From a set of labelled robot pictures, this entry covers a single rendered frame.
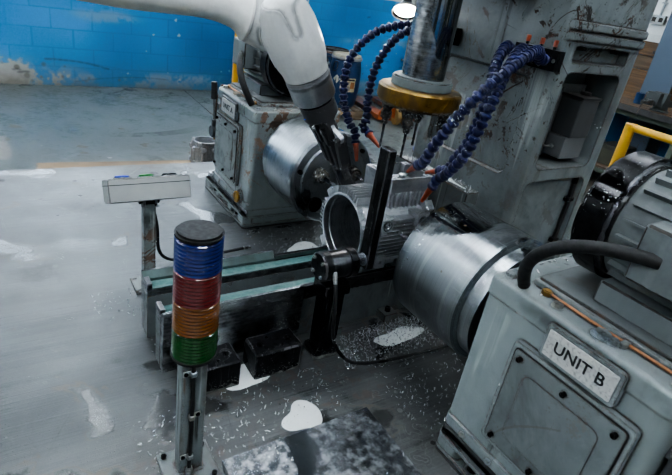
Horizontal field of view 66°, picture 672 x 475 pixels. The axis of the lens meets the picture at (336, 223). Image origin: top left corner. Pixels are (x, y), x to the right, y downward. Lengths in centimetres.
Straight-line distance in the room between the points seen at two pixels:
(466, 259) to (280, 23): 52
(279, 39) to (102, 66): 571
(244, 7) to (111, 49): 554
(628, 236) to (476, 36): 70
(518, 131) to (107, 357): 96
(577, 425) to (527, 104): 68
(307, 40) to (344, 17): 663
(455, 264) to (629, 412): 34
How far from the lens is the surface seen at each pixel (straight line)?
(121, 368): 108
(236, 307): 103
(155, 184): 117
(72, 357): 112
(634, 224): 74
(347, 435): 82
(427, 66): 111
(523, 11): 123
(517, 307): 79
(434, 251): 94
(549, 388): 79
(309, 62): 100
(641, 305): 77
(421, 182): 119
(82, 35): 656
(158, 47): 671
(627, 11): 131
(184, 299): 67
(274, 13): 98
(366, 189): 114
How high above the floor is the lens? 151
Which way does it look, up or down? 25 degrees down
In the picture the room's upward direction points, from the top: 10 degrees clockwise
